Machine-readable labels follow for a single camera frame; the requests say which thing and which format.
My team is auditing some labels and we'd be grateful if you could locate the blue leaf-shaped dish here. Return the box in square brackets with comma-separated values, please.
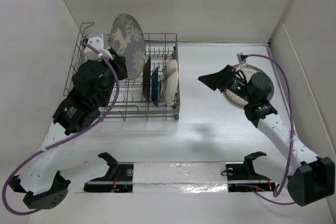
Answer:
[151, 67, 160, 107]

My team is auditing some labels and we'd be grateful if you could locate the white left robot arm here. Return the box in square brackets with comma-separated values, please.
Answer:
[2, 49, 128, 214]

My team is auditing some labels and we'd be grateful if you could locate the speckled beige round plate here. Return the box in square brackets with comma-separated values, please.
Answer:
[223, 63, 275, 106]

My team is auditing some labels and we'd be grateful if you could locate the grey plate with gold tree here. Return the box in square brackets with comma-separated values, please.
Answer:
[110, 13, 145, 80]

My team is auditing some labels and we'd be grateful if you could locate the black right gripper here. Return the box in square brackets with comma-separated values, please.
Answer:
[197, 65, 254, 103]

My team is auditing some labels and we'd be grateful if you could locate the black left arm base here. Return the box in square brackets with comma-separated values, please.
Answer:
[83, 152, 134, 193]

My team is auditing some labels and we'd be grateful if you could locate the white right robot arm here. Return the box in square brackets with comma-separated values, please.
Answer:
[198, 65, 335, 207]

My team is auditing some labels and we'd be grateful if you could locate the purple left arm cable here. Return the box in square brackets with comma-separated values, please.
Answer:
[2, 42, 121, 216]

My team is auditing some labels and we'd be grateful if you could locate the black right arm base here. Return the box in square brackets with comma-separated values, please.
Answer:
[221, 152, 276, 193]

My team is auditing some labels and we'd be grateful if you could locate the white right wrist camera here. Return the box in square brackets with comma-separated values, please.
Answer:
[236, 52, 248, 71]

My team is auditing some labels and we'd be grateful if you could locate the grey wire dish rack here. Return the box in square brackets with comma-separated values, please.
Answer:
[63, 22, 181, 122]

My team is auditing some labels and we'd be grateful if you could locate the cream divided plate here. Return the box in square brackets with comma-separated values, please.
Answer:
[160, 60, 179, 104]

